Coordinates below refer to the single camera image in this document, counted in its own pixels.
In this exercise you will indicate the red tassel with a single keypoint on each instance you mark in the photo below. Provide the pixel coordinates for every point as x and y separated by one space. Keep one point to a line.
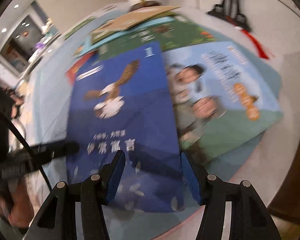
261 48

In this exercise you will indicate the light blue quilted mat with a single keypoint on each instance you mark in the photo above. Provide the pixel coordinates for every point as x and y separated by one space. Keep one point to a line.
50 110

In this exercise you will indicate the blue eagle cover book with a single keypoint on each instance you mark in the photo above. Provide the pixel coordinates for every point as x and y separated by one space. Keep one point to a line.
130 120

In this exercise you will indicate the person's left hand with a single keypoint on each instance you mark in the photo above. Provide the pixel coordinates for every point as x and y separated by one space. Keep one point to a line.
22 200

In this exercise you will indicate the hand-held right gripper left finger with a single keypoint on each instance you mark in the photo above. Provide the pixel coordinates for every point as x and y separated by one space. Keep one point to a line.
115 180

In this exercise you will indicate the red treasure chest book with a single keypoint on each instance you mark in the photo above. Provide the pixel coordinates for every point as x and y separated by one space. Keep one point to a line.
75 73

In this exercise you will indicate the embroidered fan on black stand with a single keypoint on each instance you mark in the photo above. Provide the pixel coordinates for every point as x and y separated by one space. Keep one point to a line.
230 12

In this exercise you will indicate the light blue children cover book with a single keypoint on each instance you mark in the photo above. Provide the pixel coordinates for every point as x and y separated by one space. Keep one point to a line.
215 80

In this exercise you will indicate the teal flower cover book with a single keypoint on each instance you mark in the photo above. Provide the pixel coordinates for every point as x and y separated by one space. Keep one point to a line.
107 40

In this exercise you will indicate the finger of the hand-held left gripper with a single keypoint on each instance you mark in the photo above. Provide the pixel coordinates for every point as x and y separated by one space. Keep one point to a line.
62 150

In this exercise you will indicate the green insect cover book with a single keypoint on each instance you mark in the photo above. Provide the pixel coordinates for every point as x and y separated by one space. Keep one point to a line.
185 32

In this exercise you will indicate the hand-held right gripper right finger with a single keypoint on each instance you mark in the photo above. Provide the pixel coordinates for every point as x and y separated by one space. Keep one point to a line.
191 180

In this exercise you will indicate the kraft brown book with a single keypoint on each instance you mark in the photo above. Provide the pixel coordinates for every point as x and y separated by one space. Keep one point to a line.
140 16

